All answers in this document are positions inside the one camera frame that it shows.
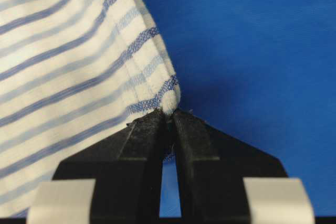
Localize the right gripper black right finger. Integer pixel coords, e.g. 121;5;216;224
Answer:
167;110;314;224

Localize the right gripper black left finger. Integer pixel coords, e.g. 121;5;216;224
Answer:
26;110;169;224

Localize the white blue-striped towel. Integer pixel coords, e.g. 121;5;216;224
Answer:
1;0;181;218

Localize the blue table cloth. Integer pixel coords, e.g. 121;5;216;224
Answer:
143;0;335;216

